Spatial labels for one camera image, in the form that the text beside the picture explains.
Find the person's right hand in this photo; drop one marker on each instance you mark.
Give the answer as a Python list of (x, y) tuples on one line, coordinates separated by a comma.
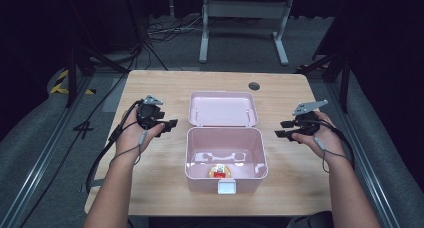
[(321, 138)]

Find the person's left hand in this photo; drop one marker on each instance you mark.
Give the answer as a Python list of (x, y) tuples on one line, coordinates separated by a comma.
[(135, 136)]

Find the round yellow snack packet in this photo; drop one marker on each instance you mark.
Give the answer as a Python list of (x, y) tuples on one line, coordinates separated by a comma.
[(220, 171)]

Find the grey metal table frame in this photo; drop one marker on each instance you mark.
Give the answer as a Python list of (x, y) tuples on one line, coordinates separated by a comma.
[(245, 24)]

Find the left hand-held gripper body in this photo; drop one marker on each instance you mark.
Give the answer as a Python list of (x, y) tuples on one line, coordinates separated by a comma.
[(146, 113)]

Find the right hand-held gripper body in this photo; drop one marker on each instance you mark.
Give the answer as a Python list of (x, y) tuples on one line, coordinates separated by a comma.
[(306, 116)]

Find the black tripod stand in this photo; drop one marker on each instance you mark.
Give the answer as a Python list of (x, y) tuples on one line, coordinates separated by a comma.
[(336, 66), (85, 59)]

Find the pink storage box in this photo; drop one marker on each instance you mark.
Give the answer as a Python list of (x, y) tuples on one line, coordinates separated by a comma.
[(225, 139)]

